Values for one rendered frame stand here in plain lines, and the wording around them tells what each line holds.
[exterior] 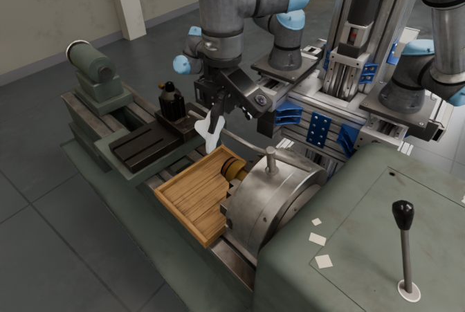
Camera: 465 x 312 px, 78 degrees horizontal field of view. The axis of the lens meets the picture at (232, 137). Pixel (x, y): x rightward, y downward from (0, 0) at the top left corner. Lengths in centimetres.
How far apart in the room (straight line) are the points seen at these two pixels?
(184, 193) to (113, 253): 107
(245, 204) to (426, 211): 40
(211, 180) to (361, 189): 62
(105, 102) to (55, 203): 113
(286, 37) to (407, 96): 50
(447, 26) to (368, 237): 53
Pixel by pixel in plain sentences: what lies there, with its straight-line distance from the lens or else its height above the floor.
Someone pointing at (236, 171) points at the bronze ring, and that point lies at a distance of 89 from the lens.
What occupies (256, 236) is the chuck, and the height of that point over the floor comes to 114.
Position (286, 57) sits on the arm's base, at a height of 122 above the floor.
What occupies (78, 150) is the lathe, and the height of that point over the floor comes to 54.
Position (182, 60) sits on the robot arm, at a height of 125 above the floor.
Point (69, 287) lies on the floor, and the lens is 213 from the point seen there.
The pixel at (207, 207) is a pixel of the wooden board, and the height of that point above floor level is 88.
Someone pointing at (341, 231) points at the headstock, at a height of 126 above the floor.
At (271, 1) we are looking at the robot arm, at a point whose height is 164.
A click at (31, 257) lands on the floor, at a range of 235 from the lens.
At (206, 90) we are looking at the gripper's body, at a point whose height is 147.
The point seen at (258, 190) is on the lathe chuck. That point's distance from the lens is 73.
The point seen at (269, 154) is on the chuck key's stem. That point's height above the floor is 131.
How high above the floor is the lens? 179
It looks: 42 degrees down
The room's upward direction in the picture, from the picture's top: straight up
